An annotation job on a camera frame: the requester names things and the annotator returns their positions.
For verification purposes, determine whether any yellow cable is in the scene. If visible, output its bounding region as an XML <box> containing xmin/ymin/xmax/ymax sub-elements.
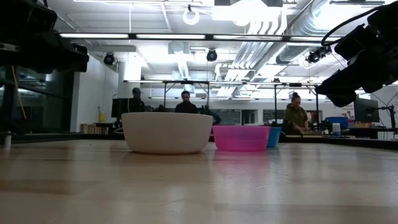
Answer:
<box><xmin>11</xmin><ymin>65</ymin><xmax>28</xmax><ymax>121</ymax></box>

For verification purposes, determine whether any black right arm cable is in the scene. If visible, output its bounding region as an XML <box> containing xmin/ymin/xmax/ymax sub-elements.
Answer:
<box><xmin>320</xmin><ymin>5</ymin><xmax>384</xmax><ymax>47</ymax></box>

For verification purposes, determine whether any blue storage bin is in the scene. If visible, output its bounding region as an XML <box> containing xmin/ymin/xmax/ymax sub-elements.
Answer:
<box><xmin>325</xmin><ymin>116</ymin><xmax>349</xmax><ymax>130</ymax></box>

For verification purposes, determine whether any small white post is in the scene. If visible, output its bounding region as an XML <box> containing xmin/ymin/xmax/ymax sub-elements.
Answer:
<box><xmin>2</xmin><ymin>131</ymin><xmax>12</xmax><ymax>149</ymax></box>

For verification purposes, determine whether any overhead black frame bar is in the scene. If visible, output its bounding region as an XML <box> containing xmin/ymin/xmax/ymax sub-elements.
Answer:
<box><xmin>58</xmin><ymin>32</ymin><xmax>343</xmax><ymax>44</ymax></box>

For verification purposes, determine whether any person in dark top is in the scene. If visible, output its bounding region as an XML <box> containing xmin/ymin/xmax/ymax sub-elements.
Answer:
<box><xmin>174</xmin><ymin>90</ymin><xmax>199</xmax><ymax>114</ymax></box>

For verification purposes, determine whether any white hanging ring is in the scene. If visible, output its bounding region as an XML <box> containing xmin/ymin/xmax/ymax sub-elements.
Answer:
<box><xmin>182</xmin><ymin>7</ymin><xmax>201</xmax><ymax>26</ymax></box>

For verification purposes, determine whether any translucent magenta plastic bowl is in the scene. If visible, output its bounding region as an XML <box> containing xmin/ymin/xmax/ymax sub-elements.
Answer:
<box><xmin>212</xmin><ymin>125</ymin><xmax>271</xmax><ymax>152</ymax></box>

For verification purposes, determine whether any person with cap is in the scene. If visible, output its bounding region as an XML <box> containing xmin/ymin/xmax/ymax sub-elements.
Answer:
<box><xmin>127</xmin><ymin>87</ymin><xmax>146</xmax><ymax>113</ymax></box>

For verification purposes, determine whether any black metal frame rig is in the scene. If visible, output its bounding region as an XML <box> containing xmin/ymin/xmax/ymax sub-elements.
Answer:
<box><xmin>123</xmin><ymin>79</ymin><xmax>322</xmax><ymax>129</ymax></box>

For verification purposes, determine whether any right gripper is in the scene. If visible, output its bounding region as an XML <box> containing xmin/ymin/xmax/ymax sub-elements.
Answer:
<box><xmin>315</xmin><ymin>18</ymin><xmax>398</xmax><ymax>108</ymax></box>

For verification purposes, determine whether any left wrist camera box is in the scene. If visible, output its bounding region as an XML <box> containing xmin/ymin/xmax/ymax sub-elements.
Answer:
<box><xmin>0</xmin><ymin>0</ymin><xmax>59</xmax><ymax>34</ymax></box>

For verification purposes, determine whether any black background workbench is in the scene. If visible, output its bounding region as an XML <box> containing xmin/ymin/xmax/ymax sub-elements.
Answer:
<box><xmin>279</xmin><ymin>126</ymin><xmax>398</xmax><ymax>151</ymax></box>

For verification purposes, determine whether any dark monitor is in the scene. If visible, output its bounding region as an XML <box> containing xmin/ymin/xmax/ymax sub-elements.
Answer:
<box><xmin>111</xmin><ymin>98</ymin><xmax>130</xmax><ymax>119</ymax></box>

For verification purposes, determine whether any large cream bowl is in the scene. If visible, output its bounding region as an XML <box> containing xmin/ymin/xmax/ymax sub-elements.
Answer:
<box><xmin>121</xmin><ymin>111</ymin><xmax>214</xmax><ymax>155</ymax></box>

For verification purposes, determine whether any blue plastic bowl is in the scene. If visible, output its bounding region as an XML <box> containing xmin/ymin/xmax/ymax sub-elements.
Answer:
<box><xmin>266</xmin><ymin>126</ymin><xmax>282</xmax><ymax>148</ymax></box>

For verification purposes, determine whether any black ceiling camera cluster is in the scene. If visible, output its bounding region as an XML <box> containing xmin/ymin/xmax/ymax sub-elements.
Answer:
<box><xmin>305</xmin><ymin>45</ymin><xmax>333</xmax><ymax>65</ymax></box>

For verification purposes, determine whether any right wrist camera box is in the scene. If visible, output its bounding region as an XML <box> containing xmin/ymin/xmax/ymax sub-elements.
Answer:
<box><xmin>333</xmin><ymin>24</ymin><xmax>376</xmax><ymax>62</ymax></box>

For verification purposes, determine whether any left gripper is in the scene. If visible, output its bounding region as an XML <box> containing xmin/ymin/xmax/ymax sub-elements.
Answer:
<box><xmin>0</xmin><ymin>29</ymin><xmax>90</xmax><ymax>74</ymax></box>

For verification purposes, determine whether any black computer monitor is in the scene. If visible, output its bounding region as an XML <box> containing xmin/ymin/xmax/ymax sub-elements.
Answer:
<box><xmin>353</xmin><ymin>97</ymin><xmax>381</xmax><ymax>123</ymax></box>

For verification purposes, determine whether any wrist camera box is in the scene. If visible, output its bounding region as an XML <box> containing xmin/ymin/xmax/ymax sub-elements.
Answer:
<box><xmin>333</xmin><ymin>24</ymin><xmax>376</xmax><ymax>62</ymax></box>
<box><xmin>0</xmin><ymin>0</ymin><xmax>59</xmax><ymax>34</ymax></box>

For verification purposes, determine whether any person with hair bun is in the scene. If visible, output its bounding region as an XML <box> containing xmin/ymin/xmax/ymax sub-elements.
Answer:
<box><xmin>282</xmin><ymin>91</ymin><xmax>311</xmax><ymax>136</ymax></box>

